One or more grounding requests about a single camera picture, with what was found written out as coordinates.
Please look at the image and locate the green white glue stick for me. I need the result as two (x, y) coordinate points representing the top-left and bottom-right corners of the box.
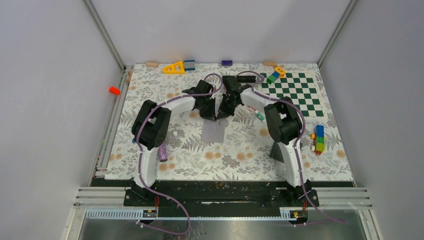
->
(254, 110), (265, 122)

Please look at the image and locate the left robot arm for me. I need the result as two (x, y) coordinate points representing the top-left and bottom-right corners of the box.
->
(131, 80), (223, 206)

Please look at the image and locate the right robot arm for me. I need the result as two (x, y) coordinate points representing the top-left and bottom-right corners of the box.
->
(217, 76), (307, 206)

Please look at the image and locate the floral patterned table mat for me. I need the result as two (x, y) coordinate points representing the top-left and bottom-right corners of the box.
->
(105, 63), (354, 182)

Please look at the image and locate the purple flat toy brick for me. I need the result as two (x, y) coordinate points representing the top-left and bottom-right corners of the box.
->
(221, 60), (233, 66)

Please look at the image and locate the grey and blue brick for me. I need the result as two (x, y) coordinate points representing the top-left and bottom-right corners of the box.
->
(183, 59), (196, 71)

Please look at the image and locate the yellow triangle shape toy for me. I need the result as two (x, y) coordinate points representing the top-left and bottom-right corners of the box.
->
(162, 60), (186, 75)

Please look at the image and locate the wooden block back right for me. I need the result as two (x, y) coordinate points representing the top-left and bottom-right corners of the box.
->
(263, 60), (279, 68)

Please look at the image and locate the green blue toy brick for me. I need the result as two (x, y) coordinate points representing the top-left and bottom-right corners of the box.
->
(266, 71), (280, 84)

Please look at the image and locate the light wooden block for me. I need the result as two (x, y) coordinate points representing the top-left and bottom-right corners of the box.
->
(145, 61), (159, 68)

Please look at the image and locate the purple glitter microphone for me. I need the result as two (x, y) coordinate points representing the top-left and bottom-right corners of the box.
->
(157, 143), (168, 163)

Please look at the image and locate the green white chessboard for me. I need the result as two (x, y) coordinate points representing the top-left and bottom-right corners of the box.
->
(259, 71), (327, 119)

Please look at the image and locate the dark grey studded baseplate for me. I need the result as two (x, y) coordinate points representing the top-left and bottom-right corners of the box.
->
(268, 141), (285, 163)

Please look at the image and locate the red plastic cylinder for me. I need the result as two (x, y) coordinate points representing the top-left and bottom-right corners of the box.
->
(108, 86), (121, 96)

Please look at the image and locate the multicolour brick stack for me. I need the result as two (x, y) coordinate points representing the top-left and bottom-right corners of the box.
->
(310, 124), (326, 155)

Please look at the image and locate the orange yellow ring toy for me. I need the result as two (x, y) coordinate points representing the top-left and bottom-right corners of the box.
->
(273, 66), (286, 78)

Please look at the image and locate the wooden block by rail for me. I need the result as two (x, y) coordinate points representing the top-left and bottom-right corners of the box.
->
(125, 70), (133, 84)

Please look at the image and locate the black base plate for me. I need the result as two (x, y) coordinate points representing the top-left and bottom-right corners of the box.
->
(77, 178), (354, 218)

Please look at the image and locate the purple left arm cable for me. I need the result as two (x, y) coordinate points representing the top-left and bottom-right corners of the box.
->
(135, 73), (223, 236)

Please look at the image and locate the aluminium side rail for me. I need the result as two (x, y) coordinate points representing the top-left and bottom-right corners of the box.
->
(94, 65), (134, 172)

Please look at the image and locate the white perforated cable tray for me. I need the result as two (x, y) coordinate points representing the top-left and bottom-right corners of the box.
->
(85, 207), (299, 222)

